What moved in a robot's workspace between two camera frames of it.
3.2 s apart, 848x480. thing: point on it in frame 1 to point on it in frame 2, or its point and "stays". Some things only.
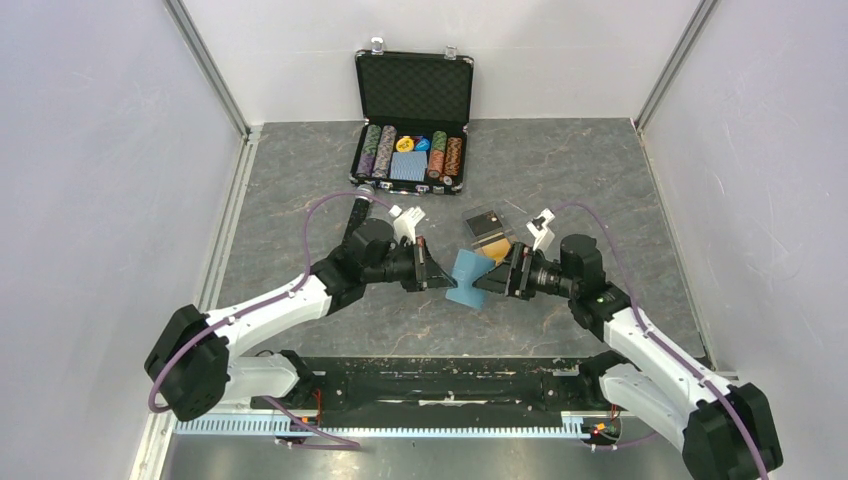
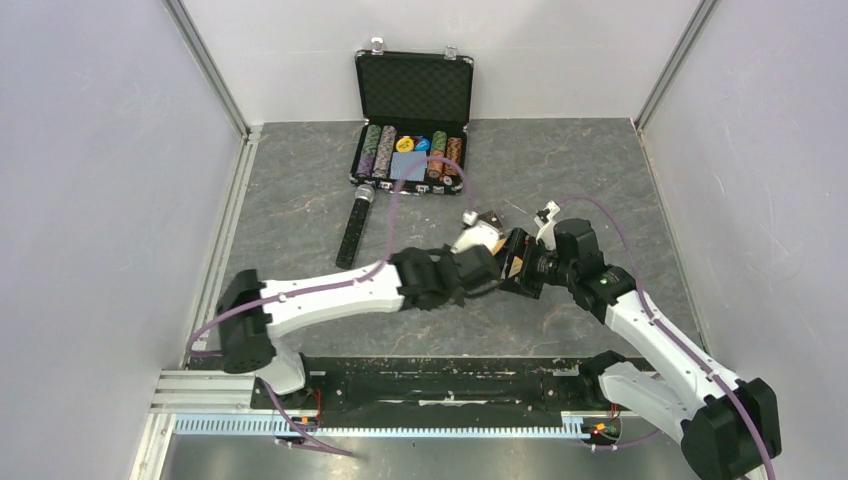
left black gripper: (427, 272) to (456, 251)
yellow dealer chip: (405, 144) stays
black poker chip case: (415, 115) stays
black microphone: (365, 194) stays
